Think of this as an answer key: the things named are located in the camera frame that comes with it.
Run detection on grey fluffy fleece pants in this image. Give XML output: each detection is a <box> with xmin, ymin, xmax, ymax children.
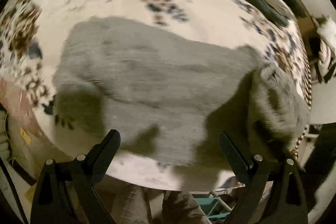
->
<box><xmin>53</xmin><ymin>17</ymin><xmax>309</xmax><ymax>168</ymax></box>

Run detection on teal plastic basket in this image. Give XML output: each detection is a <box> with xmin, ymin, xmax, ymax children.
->
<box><xmin>195</xmin><ymin>197</ymin><xmax>232</xmax><ymax>221</ymax></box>

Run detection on brown cardboard box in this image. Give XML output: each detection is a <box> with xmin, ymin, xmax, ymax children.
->
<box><xmin>297</xmin><ymin>0</ymin><xmax>318</xmax><ymax>44</ymax></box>

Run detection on white jacket on rack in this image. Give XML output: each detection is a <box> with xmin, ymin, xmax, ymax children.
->
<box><xmin>317</xmin><ymin>16</ymin><xmax>335</xmax><ymax>83</ymax></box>

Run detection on floral cream bed blanket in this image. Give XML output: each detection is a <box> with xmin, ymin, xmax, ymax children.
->
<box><xmin>1</xmin><ymin>0</ymin><xmax>311</xmax><ymax>190</ymax></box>

